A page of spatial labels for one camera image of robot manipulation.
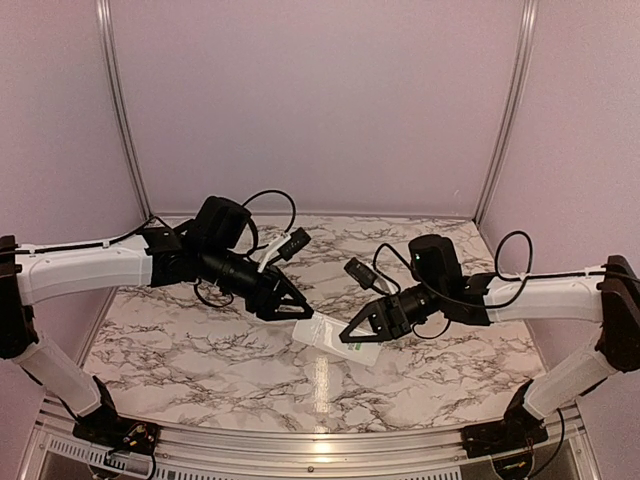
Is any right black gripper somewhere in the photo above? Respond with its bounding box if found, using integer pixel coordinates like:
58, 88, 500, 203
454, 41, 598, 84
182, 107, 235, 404
339, 279, 445, 342

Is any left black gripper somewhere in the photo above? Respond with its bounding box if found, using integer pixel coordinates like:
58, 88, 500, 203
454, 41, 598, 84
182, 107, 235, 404
199, 242, 315, 319

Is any white remote control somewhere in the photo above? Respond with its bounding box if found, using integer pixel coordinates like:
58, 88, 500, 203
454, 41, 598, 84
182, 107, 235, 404
292, 312, 381, 367

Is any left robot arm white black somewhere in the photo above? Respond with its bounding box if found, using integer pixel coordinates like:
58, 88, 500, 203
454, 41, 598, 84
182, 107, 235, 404
1, 196, 313, 445

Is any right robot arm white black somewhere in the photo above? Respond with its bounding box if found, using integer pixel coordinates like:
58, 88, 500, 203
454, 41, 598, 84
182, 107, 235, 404
339, 234, 639, 448

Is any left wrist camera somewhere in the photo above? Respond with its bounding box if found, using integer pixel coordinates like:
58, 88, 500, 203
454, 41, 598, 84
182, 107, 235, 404
278, 227, 311, 261

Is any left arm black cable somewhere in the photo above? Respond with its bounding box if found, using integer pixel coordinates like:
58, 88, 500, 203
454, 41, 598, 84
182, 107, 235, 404
19, 188, 297, 309

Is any front aluminium frame rail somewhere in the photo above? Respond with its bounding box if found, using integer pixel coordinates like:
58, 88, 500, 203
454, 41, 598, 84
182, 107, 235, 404
18, 398, 601, 479

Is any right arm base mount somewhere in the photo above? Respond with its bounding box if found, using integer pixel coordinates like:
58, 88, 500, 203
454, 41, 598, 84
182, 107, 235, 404
461, 380, 549, 458

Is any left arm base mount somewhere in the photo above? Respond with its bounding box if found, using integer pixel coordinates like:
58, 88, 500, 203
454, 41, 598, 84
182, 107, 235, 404
72, 376, 160, 456

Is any left aluminium frame post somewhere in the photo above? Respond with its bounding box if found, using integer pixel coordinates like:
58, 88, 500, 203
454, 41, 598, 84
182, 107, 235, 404
96, 0, 152, 219

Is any aluminium frame post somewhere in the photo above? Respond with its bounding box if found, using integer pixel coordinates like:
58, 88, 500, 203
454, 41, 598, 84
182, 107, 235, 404
96, 0, 152, 219
473, 0, 539, 228

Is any right aluminium frame post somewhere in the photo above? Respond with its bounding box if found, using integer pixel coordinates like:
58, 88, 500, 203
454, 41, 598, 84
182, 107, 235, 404
473, 0, 539, 228

